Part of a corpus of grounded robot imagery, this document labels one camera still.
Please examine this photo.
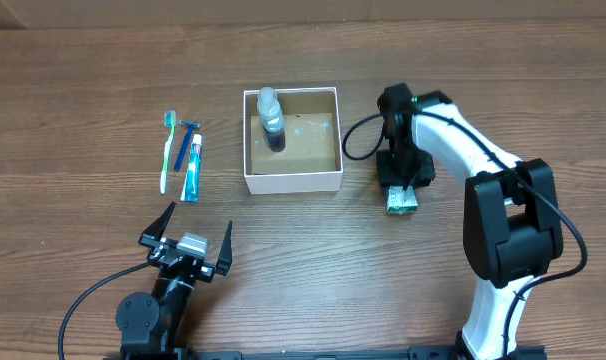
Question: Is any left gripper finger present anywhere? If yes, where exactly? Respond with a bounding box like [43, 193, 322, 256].
[215, 221, 233, 276]
[141, 201, 176, 241]

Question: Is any green white soap packet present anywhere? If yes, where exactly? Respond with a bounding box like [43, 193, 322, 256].
[386, 186, 419, 215]

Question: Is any teal toothpaste tube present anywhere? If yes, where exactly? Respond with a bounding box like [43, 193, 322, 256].
[180, 134, 202, 203]

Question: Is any blue disposable razor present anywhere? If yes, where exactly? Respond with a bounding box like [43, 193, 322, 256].
[174, 120, 201, 172]

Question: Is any green white toothbrush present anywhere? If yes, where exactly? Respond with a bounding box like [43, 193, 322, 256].
[159, 110, 177, 195]

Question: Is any clear dark liquid bottle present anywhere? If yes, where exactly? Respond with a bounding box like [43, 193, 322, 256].
[257, 87, 285, 152]

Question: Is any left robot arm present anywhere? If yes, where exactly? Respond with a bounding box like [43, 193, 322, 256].
[115, 203, 232, 359]

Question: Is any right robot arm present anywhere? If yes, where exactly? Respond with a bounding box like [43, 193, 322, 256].
[376, 83, 563, 359]

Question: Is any white cardboard box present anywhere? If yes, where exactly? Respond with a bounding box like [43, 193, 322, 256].
[243, 87, 344, 195]

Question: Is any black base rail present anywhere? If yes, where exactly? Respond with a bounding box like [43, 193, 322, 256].
[102, 344, 549, 360]

